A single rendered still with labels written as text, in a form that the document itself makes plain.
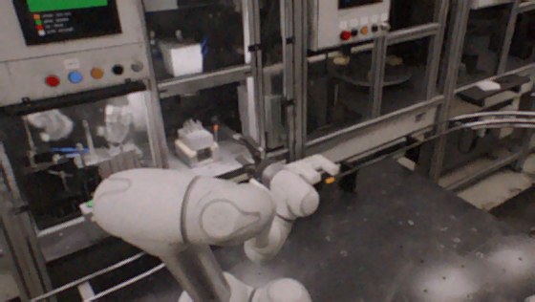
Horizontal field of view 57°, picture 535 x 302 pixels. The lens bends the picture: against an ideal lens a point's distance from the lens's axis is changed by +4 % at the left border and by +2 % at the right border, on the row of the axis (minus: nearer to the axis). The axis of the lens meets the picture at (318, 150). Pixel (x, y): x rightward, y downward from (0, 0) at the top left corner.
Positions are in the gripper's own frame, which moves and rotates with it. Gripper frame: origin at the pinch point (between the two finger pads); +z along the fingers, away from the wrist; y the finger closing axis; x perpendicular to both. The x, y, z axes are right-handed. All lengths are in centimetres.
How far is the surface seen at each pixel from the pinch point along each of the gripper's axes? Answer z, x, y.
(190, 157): 31.9, 6.2, -16.2
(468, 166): 48, -227, -113
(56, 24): 18, 43, 46
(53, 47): 21, 45, 39
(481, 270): -64, -64, -44
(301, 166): 10.0, -34.0, -24.5
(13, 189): 21, 65, -2
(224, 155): 33.8, -9.9, -21.7
